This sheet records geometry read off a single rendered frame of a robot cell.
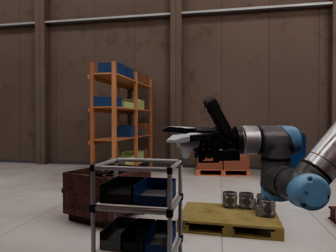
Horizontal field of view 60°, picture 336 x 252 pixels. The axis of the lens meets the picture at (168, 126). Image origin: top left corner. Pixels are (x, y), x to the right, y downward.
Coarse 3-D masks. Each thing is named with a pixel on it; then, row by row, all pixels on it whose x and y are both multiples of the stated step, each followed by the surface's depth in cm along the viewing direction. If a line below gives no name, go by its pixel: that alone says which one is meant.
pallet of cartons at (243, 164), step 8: (208, 160) 669; (232, 160) 666; (240, 160) 664; (248, 160) 663; (200, 168) 672; (208, 168) 670; (216, 168) 668; (224, 168) 667; (232, 168) 666; (240, 168) 665; (248, 168) 663
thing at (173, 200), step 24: (96, 168) 173; (120, 168) 170; (144, 168) 167; (168, 168) 164; (120, 192) 182; (144, 192) 192; (168, 192) 164; (168, 216) 164; (120, 240) 177; (144, 240) 173; (168, 240) 165
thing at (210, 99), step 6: (204, 102) 75; (210, 102) 73; (216, 102) 73; (210, 108) 73; (216, 108) 73; (210, 114) 76; (216, 114) 73; (222, 114) 73; (216, 120) 73; (222, 120) 73; (216, 126) 77; (222, 126) 73; (228, 126) 74; (222, 132) 74; (228, 132) 74
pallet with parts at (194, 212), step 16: (224, 192) 378; (240, 192) 380; (192, 208) 373; (208, 208) 373; (224, 208) 373; (240, 208) 372; (256, 208) 344; (272, 208) 339; (208, 224) 322; (224, 224) 318; (240, 224) 315; (256, 224) 315; (272, 224) 315
